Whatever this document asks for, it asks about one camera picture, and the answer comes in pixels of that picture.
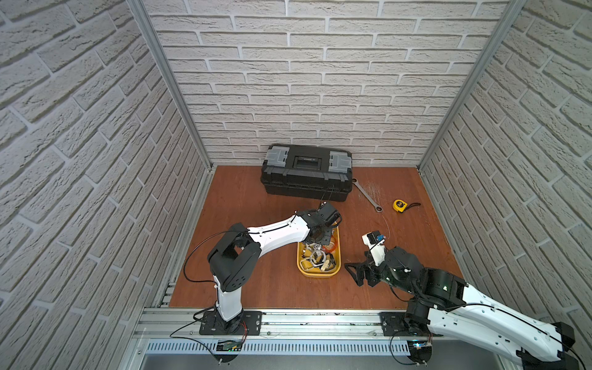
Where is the red transparent watch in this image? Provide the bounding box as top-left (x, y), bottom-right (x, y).
top-left (322, 245), bottom-right (337, 254)

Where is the clear white watch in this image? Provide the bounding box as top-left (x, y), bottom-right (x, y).
top-left (309, 250), bottom-right (326, 266)

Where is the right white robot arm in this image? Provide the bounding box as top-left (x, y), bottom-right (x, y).
top-left (345, 244), bottom-right (586, 369)

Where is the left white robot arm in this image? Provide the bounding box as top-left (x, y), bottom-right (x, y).
top-left (208, 202), bottom-right (342, 328)

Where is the black plastic toolbox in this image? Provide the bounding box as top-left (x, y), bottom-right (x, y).
top-left (261, 143), bottom-right (353, 202)

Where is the yellow rectangular tray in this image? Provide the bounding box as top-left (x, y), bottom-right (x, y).
top-left (297, 228), bottom-right (342, 278)

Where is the silver combination wrench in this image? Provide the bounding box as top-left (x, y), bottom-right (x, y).
top-left (352, 178), bottom-right (383, 213)

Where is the yellow tape measure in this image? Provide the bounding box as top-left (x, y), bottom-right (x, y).
top-left (393, 200), bottom-right (409, 213)

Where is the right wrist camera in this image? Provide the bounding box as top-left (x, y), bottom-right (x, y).
top-left (362, 231), bottom-right (385, 266)

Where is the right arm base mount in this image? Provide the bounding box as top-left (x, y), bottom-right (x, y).
top-left (379, 311), bottom-right (431, 337)

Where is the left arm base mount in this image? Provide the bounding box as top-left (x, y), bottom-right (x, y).
top-left (199, 310), bottom-right (263, 336)

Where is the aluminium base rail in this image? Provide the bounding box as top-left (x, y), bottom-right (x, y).
top-left (132, 308), bottom-right (459, 357)

